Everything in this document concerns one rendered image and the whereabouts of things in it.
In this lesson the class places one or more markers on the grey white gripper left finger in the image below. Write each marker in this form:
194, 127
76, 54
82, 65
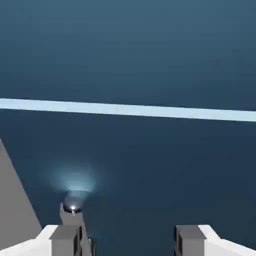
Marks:
62, 244

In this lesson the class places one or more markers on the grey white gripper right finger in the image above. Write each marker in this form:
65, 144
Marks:
190, 244

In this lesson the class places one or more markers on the blue cabinet door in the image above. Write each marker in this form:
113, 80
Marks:
152, 170
128, 50

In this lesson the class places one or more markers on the blue painted cabinet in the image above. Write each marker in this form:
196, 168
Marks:
128, 110

